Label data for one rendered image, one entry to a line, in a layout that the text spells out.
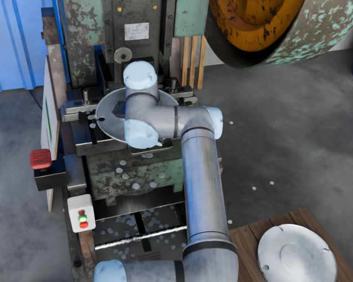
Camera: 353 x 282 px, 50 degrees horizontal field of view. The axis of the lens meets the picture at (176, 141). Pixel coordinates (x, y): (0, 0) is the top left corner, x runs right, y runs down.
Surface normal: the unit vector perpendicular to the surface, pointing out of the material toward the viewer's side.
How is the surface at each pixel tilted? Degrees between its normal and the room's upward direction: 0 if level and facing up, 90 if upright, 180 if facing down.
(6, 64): 90
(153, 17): 90
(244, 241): 0
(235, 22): 25
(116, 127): 0
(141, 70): 19
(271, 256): 0
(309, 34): 110
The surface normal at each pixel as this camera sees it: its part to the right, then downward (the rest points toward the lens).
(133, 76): -0.07, -0.46
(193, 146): -0.34, -0.60
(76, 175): 0.07, -0.70
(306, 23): 0.27, 0.84
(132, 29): 0.30, 0.70
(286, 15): -0.95, 0.16
